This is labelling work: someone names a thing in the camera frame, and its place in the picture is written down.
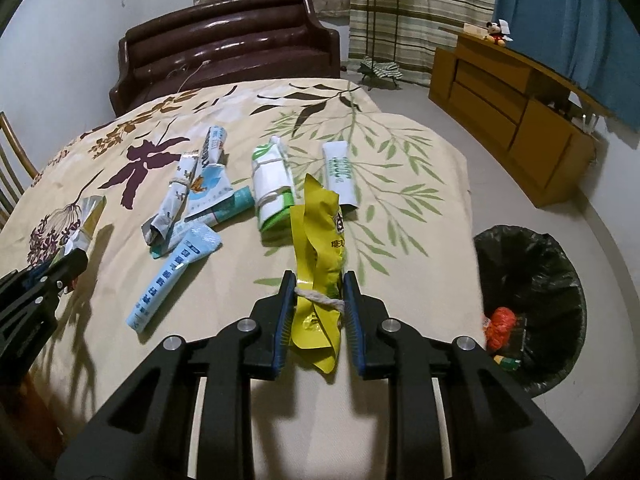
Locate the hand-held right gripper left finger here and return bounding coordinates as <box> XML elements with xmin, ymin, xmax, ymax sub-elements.
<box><xmin>52</xmin><ymin>270</ymin><xmax>297</xmax><ymax>480</ymax></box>

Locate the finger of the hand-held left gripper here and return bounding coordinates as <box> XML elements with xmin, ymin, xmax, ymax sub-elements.
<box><xmin>47</xmin><ymin>248</ymin><xmax>90</xmax><ymax>288</ymax></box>
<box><xmin>15</xmin><ymin>260</ymin><xmax>51</xmax><ymax>291</ymax></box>

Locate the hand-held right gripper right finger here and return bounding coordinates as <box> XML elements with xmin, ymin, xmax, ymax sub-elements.
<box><xmin>342</xmin><ymin>270</ymin><xmax>586</xmax><ymax>480</ymax></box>

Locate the silver gold sachet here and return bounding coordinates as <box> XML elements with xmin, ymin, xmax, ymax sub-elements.
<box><xmin>62</xmin><ymin>196</ymin><xmax>107</xmax><ymax>256</ymax></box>

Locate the yellow snack wrapper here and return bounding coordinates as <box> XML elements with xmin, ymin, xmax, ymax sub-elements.
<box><xmin>290</xmin><ymin>173</ymin><xmax>348</xmax><ymax>375</ymax></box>

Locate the teal white sachet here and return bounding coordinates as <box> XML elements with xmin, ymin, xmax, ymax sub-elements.
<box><xmin>197</xmin><ymin>186</ymin><xmax>256</xmax><ymax>226</ymax></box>

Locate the white blue cartoon bag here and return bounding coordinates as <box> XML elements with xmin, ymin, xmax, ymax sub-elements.
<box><xmin>186</xmin><ymin>126</ymin><xmax>236</xmax><ymax>217</ymax></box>

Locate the bin with black bag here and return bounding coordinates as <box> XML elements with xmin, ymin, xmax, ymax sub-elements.
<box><xmin>472</xmin><ymin>225</ymin><xmax>587</xmax><ymax>398</ymax></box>

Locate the light blue sachet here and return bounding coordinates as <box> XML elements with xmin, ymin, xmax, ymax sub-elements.
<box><xmin>126</xmin><ymin>223</ymin><xmax>222</xmax><ymax>334</ymax></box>

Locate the wooden chair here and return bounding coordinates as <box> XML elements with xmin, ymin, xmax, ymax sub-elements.
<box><xmin>0</xmin><ymin>111</ymin><xmax>38</xmax><ymax>231</ymax></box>

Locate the crumpled silver wrapper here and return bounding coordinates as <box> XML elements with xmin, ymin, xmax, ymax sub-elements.
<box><xmin>141</xmin><ymin>152</ymin><xmax>201</xmax><ymax>250</ymax></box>

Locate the red plastic bag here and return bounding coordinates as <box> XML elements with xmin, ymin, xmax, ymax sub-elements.
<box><xmin>484</xmin><ymin>307</ymin><xmax>517</xmax><ymax>352</ymax></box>

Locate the white sachet with green print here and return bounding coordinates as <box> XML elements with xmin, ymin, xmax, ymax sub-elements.
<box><xmin>321</xmin><ymin>141</ymin><xmax>358</xmax><ymax>209</ymax></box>

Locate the striped cloth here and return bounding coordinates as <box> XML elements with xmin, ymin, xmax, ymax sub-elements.
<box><xmin>357</xmin><ymin>57</ymin><xmax>403</xmax><ymax>91</ymax></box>

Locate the wooden cabinet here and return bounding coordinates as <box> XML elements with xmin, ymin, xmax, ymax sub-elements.
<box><xmin>428</xmin><ymin>30</ymin><xmax>613</xmax><ymax>208</ymax></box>

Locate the brown leather sofa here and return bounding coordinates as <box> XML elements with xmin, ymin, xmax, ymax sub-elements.
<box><xmin>109</xmin><ymin>0</ymin><xmax>342</xmax><ymax>117</ymax></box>

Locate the black metal plant stand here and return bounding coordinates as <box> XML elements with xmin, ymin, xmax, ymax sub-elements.
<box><xmin>362</xmin><ymin>0</ymin><xmax>401</xmax><ymax>63</ymax></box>

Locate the mouse plush toy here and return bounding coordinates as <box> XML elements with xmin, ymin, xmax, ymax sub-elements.
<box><xmin>485</xmin><ymin>20</ymin><xmax>511</xmax><ymax>48</ymax></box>

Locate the striped curtain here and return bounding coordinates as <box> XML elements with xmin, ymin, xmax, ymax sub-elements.
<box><xmin>347</xmin><ymin>0</ymin><xmax>498</xmax><ymax>86</ymax></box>

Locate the blue curtain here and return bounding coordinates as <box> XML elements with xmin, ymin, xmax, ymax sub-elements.
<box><xmin>492</xmin><ymin>0</ymin><xmax>640</xmax><ymax>133</ymax></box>

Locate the white green bag tied with string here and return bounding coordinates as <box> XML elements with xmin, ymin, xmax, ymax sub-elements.
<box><xmin>251</xmin><ymin>136</ymin><xmax>296</xmax><ymax>233</ymax></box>

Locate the beige cord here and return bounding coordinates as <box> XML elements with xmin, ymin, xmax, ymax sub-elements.
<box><xmin>167</xmin><ymin>60</ymin><xmax>211</xmax><ymax>81</ymax></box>

